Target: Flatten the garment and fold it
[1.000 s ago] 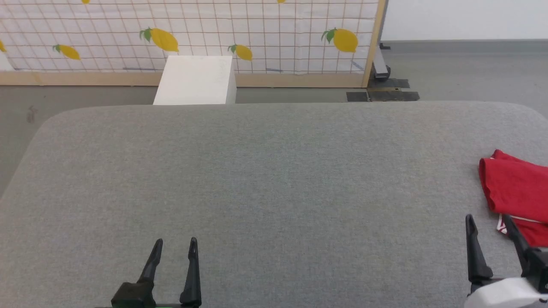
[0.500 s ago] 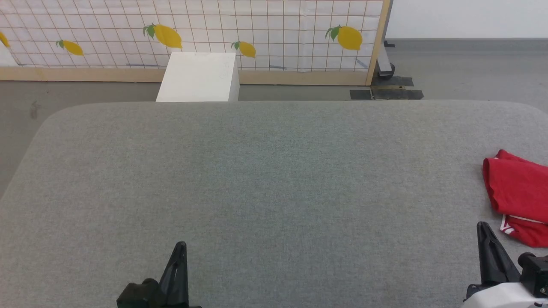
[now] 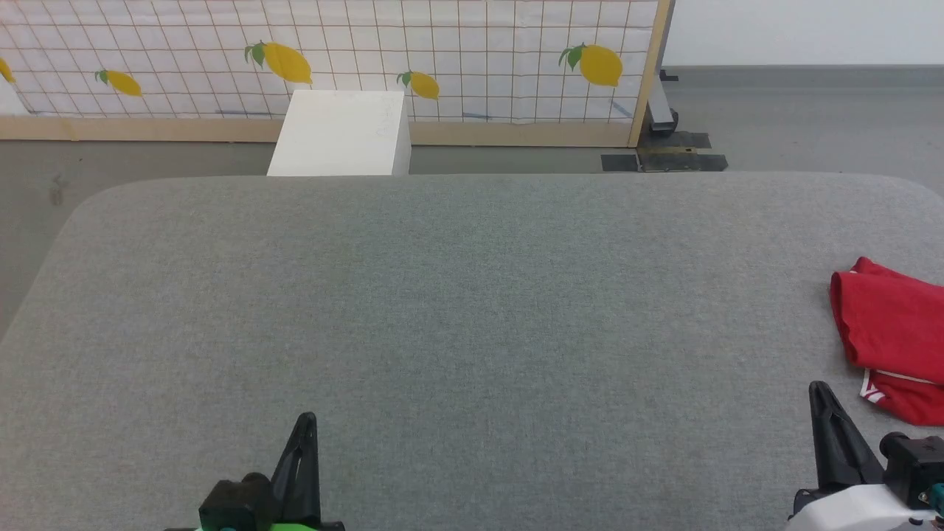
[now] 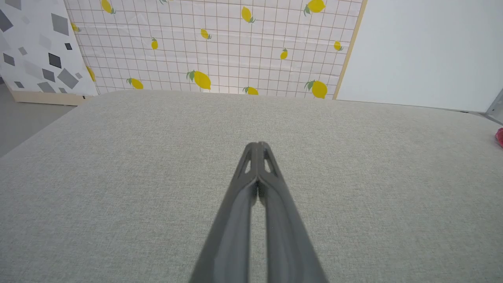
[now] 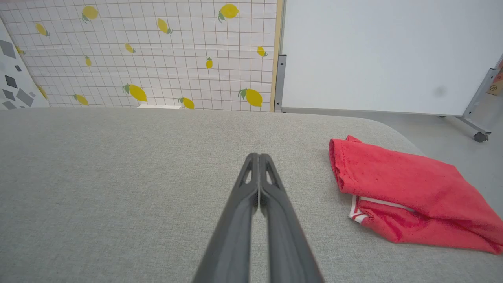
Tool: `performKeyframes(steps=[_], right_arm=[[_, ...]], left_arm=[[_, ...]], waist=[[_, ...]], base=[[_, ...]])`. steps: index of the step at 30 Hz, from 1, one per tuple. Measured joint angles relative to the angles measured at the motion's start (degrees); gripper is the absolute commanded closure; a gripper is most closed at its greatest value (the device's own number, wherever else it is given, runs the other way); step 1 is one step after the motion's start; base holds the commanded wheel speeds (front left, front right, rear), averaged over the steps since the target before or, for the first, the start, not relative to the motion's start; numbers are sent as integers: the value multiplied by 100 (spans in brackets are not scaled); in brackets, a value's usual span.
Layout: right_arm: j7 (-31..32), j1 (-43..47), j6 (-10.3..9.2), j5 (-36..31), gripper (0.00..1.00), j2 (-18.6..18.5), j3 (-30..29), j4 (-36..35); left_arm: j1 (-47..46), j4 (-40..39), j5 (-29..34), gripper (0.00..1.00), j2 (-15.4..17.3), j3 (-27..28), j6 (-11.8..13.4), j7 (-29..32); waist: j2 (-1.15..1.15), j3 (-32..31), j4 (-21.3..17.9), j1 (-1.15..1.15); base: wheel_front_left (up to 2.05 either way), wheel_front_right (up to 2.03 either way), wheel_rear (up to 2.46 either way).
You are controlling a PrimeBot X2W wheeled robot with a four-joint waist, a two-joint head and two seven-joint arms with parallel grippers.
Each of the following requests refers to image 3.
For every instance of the dark panel foot base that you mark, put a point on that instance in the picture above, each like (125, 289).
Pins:
(664, 156)

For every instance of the red white garment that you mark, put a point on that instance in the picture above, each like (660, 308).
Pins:
(892, 324)

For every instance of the white box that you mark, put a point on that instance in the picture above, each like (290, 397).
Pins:
(343, 133)

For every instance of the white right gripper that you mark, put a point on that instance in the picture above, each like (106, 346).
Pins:
(855, 512)

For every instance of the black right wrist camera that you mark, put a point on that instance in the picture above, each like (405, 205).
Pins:
(914, 464)

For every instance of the lemon print wooden framed panel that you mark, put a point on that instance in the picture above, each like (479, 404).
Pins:
(472, 44)

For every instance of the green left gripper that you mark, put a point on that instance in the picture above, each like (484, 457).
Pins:
(295, 527)

